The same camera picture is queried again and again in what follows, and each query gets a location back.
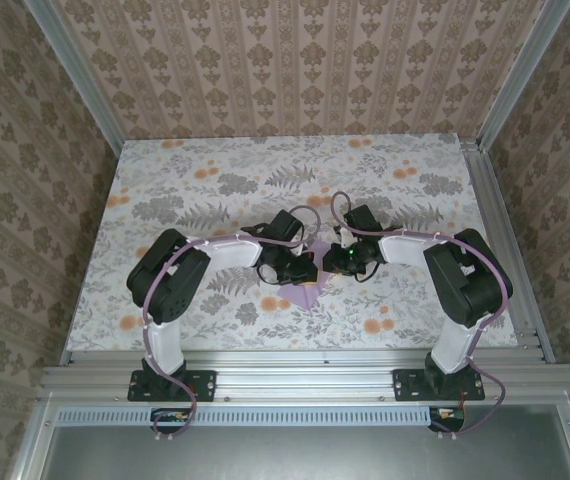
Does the light purple paper sheet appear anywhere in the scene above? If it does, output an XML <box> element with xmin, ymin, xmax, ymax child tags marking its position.
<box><xmin>277</xmin><ymin>240</ymin><xmax>334</xmax><ymax>309</ymax></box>

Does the grey sheet metal panel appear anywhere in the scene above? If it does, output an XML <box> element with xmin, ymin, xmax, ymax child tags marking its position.
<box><xmin>39</xmin><ymin>423</ymin><xmax>570</xmax><ymax>480</ymax></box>

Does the floral patterned table cover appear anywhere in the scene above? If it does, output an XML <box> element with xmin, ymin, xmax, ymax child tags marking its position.
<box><xmin>66</xmin><ymin>133</ymin><xmax>522</xmax><ymax>354</ymax></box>

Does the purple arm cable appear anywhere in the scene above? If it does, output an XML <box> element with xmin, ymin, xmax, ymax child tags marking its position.
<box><xmin>142</xmin><ymin>204</ymin><xmax>322</xmax><ymax>442</ymax></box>
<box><xmin>331</xmin><ymin>191</ymin><xmax>511</xmax><ymax>442</ymax></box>

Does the long aluminium frame beam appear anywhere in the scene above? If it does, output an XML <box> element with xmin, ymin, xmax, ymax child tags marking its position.
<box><xmin>39</xmin><ymin>348</ymin><xmax>570</xmax><ymax>404</ymax></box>

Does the grey slotted cable duct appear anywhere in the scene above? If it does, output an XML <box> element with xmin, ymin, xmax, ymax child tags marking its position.
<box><xmin>57</xmin><ymin>405</ymin><xmax>434</xmax><ymax>427</ymax></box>

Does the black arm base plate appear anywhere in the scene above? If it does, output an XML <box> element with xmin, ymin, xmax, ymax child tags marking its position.
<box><xmin>127</xmin><ymin>368</ymin><xmax>217</xmax><ymax>403</ymax></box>
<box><xmin>393</xmin><ymin>368</ymin><xmax>486</xmax><ymax>403</ymax></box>

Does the aluminium side rail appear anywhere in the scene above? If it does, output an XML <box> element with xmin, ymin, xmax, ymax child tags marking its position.
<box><xmin>460</xmin><ymin>140</ymin><xmax>557</xmax><ymax>365</ymax></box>

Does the aluminium frame post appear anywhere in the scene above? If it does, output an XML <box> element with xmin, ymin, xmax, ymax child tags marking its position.
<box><xmin>23</xmin><ymin>0</ymin><xmax>127</xmax><ymax>157</ymax></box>
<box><xmin>475</xmin><ymin>0</ymin><xmax>570</xmax><ymax>154</ymax></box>

